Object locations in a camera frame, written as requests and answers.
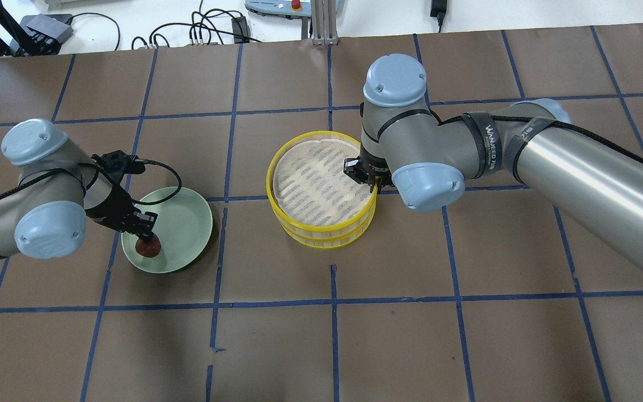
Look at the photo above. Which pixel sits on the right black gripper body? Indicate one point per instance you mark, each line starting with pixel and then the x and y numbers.
pixel 361 170

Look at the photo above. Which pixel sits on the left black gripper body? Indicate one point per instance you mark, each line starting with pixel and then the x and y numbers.
pixel 110 207

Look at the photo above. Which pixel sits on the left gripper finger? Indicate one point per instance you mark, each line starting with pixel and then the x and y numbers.
pixel 146 234

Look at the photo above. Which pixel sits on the brown bun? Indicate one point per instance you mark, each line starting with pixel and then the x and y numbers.
pixel 148 248

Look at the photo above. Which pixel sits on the yellow steamer basket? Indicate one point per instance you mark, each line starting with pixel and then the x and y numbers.
pixel 308 189
pixel 327 240

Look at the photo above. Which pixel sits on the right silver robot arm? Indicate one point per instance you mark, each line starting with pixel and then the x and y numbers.
pixel 405 145

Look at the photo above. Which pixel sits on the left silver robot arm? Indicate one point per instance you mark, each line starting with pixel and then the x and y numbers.
pixel 61 188

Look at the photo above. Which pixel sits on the light green plate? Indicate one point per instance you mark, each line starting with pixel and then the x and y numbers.
pixel 184 227

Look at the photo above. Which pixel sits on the black power adapter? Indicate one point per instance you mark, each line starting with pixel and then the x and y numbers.
pixel 438 10

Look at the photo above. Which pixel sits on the blue teach pendant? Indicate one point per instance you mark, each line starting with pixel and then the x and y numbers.
pixel 283 9

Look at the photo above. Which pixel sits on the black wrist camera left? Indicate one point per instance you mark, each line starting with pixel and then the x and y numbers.
pixel 119 163

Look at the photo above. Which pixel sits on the aluminium frame post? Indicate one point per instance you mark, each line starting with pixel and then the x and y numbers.
pixel 321 17

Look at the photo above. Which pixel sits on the black camera stand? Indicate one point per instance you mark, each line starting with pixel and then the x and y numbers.
pixel 35 35

